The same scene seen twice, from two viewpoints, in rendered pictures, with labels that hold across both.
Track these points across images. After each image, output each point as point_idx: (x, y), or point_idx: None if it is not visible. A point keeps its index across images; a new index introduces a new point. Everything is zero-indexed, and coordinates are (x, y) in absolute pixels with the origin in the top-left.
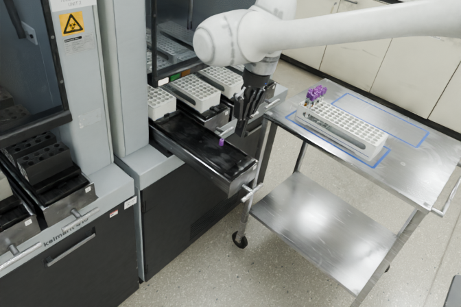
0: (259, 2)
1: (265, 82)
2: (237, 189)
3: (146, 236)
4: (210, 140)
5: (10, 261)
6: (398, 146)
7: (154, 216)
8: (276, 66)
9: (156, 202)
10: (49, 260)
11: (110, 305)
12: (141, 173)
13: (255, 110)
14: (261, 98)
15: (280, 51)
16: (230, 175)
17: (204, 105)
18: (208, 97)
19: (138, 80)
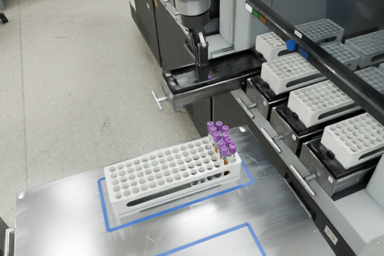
0: None
1: (180, 19)
2: (165, 93)
3: (214, 116)
4: (218, 76)
5: (170, 12)
6: (104, 251)
7: (217, 107)
8: (178, 6)
9: (219, 98)
10: (186, 43)
11: (200, 131)
12: (213, 55)
13: (199, 63)
14: (199, 52)
15: None
16: (164, 71)
17: (263, 71)
18: (267, 68)
19: None
